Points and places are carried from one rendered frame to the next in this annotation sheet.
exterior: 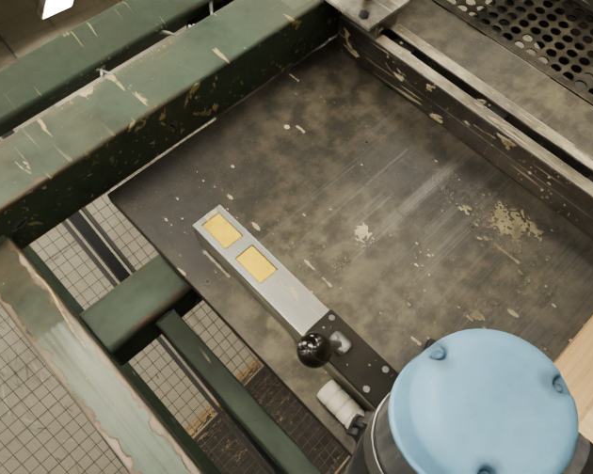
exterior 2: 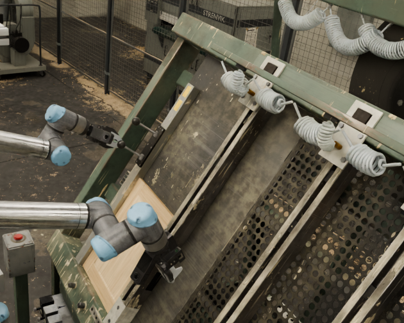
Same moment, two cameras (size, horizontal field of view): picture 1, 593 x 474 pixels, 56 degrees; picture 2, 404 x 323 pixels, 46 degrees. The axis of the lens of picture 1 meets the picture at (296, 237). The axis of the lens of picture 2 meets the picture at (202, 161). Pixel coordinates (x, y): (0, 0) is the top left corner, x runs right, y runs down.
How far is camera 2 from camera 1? 1.99 m
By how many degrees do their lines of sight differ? 73
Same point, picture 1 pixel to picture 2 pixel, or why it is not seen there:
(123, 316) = (183, 81)
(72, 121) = (201, 31)
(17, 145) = (195, 24)
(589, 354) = (157, 207)
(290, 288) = (171, 116)
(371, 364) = (152, 143)
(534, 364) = (50, 114)
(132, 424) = (145, 95)
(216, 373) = not seen: hidden behind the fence
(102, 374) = (154, 82)
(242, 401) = not seen: hidden behind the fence
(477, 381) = (50, 109)
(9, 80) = not seen: outside the picture
